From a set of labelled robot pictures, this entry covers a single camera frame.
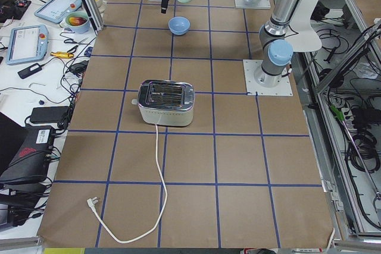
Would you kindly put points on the blue bowl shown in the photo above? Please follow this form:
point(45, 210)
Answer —
point(179, 25)

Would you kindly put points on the bowl with lemon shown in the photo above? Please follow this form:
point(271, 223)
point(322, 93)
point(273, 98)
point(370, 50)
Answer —
point(101, 5)

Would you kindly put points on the bowl with fruit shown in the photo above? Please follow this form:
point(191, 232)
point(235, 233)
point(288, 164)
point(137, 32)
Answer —
point(78, 22)

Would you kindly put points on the cream silver toaster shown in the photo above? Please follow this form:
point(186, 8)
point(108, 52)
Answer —
point(166, 102)

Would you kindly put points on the black scissors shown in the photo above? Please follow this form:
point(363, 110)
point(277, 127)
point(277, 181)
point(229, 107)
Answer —
point(74, 41)

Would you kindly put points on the far teach pendant tablet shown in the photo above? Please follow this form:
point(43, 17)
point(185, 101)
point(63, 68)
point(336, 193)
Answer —
point(57, 10)

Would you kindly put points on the teach pendant tablet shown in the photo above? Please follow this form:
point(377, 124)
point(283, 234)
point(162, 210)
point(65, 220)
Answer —
point(57, 10)
point(27, 44)

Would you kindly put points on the gold cylinder tool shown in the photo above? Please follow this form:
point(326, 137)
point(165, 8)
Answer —
point(63, 55)

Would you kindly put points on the near teach pendant tablet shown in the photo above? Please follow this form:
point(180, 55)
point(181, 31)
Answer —
point(27, 44)

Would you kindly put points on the black power adapter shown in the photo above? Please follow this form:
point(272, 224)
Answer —
point(51, 114)

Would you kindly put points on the black computer box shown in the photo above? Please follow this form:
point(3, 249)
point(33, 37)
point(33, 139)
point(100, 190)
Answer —
point(24, 152)

